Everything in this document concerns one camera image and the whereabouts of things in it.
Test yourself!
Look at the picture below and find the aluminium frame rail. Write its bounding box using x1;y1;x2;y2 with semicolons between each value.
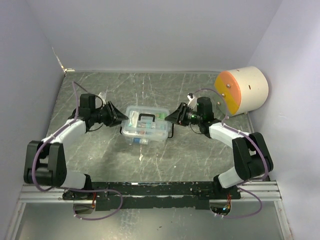
18;181;282;204

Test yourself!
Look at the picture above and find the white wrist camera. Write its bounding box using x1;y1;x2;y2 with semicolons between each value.
98;91;107;101
187;93;198;111

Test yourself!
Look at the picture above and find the white teal swab packet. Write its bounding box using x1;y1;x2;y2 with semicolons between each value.
127;110;140;128

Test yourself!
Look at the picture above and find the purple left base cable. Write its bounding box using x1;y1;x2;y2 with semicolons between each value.
67;188;125;221

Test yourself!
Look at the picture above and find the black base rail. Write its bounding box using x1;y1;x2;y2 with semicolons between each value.
62;181;241;211

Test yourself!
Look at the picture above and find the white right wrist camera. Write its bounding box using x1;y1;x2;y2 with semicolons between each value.
187;93;198;111

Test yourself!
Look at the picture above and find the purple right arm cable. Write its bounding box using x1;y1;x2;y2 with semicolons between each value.
192;88;270;181

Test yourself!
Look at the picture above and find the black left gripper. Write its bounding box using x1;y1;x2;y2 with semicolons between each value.
92;101;129;128

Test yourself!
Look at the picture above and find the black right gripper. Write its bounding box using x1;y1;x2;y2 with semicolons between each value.
165;103;202;127

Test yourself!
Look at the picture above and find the clear plastic medicine box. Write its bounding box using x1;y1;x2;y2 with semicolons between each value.
120;114;174;145

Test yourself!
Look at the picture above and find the cream cylinder orange face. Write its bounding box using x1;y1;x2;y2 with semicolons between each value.
214;66;269;116

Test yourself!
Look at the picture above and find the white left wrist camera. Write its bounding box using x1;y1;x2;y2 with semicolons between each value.
98;91;107;101

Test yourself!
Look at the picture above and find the clear box lid black handle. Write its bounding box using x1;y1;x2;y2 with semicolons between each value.
121;105;170;141

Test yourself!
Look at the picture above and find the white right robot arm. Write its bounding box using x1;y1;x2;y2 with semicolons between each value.
165;97;274;199

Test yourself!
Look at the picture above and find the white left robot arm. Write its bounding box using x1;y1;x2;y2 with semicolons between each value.
23;93;128;200

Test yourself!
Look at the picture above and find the green white medicine box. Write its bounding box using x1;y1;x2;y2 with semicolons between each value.
156;113;167;120

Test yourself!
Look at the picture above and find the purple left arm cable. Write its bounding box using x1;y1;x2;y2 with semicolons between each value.
31;81;91;192

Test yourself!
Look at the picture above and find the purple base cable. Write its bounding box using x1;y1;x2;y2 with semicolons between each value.
214;182;263;219
67;188;125;221

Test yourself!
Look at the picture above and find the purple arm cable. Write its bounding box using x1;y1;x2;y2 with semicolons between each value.
192;88;270;181
31;81;91;192

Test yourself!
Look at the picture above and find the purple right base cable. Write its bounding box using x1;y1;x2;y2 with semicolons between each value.
214;182;263;219

